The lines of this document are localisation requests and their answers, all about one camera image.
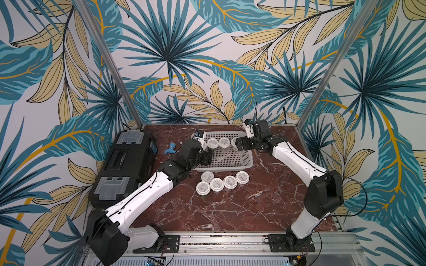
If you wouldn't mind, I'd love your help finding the yogurt cup green label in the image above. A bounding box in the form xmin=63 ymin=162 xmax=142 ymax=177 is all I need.
xmin=206 ymin=138 xmax=219 ymax=151

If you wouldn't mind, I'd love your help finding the black plastic toolbox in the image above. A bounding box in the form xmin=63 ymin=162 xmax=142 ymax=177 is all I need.
xmin=88 ymin=130 xmax=158 ymax=209

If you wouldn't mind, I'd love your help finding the white perforated plastic basket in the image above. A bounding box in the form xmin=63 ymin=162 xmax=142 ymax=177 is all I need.
xmin=195 ymin=131 xmax=254 ymax=172

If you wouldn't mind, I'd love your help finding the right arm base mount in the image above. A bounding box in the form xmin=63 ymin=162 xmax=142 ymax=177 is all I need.
xmin=263 ymin=234 xmax=316 ymax=254

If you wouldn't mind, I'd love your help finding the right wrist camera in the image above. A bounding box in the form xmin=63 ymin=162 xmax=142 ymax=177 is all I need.
xmin=244 ymin=119 xmax=273 ymax=140

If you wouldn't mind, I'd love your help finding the small blue toy drill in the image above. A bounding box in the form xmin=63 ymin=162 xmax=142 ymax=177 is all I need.
xmin=164 ymin=143 xmax=179 ymax=155

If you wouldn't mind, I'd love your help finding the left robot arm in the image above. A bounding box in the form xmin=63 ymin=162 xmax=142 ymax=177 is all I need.
xmin=83 ymin=136 xmax=213 ymax=266

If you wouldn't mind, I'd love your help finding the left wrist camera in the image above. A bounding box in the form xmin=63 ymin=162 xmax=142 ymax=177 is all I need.
xmin=191 ymin=130 xmax=207 ymax=150

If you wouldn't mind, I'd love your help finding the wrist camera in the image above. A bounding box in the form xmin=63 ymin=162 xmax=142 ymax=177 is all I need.
xmin=191 ymin=130 xmax=207 ymax=150
xmin=244 ymin=119 xmax=273 ymax=140

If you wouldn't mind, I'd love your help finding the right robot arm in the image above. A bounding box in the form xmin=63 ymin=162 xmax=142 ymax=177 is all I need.
xmin=236 ymin=136 xmax=344 ymax=242

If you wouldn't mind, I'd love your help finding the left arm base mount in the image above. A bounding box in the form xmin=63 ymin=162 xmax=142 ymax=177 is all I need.
xmin=129 ymin=225 xmax=181 ymax=254

